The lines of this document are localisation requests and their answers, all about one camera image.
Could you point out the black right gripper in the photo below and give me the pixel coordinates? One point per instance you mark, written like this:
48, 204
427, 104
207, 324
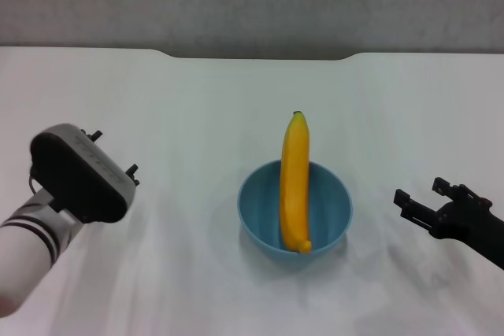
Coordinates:
472, 230

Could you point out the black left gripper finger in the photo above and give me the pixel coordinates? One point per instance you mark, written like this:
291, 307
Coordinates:
134, 174
94, 136

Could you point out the blue bowl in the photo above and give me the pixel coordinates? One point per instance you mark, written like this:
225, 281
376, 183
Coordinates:
260, 210

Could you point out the yellow banana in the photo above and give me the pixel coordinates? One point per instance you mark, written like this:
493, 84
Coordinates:
295, 186

